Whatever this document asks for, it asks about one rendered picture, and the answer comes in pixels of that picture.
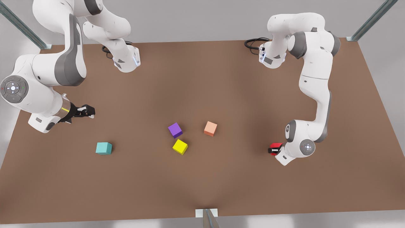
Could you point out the red wooden cube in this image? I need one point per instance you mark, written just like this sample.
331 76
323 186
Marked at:
275 146

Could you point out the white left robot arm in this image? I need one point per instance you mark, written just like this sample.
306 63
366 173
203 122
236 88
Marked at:
313 60

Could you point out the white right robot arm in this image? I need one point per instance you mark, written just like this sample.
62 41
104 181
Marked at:
47 68

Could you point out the teal wooden cube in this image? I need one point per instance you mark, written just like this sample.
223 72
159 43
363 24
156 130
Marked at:
103 148

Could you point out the orange wooden cube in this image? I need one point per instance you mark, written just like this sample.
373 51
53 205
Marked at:
210 128

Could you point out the yellow wooden cube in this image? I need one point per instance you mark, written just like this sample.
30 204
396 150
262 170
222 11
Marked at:
180 147

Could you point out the purple wooden cube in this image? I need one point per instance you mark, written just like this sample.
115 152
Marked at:
175 130

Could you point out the silver frame post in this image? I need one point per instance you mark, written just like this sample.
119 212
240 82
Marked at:
371 20
22 25
207 218

